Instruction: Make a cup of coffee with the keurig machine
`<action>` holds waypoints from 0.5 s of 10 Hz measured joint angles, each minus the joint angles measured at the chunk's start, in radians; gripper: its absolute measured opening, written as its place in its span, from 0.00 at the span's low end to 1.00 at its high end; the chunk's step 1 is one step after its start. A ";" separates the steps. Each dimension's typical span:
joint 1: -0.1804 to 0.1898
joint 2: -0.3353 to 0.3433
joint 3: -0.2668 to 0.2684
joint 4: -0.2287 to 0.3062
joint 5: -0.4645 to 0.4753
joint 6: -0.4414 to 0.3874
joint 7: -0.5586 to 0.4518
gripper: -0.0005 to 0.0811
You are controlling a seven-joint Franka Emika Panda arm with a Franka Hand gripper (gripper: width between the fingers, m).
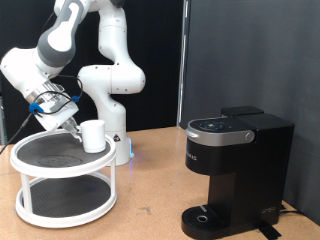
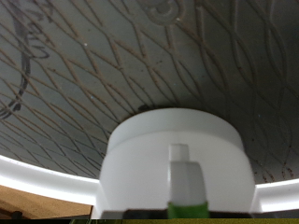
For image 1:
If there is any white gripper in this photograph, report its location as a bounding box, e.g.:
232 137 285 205
34 98 81 138

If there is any white ceramic mug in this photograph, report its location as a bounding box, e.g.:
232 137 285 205
71 119 108 155

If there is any black Keurig coffee machine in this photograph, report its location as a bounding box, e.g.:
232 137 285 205
180 105 296 240

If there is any white two-tier turntable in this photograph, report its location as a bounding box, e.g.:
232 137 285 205
9 128 118 229

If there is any black backdrop curtain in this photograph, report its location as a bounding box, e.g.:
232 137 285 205
0 0 185 145

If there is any black tape strip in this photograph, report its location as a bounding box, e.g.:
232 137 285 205
254 221 282 240

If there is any grey partition panel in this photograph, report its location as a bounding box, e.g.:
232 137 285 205
179 0 320 226

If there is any blue cable clip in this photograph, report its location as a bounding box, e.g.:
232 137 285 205
28 94 82 115

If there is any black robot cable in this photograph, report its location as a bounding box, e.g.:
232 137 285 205
0 74 84 156

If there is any grey metal frame post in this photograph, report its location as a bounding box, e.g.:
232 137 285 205
0 94 6 145

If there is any black power cord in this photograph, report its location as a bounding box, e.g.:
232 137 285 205
279 203 306 216

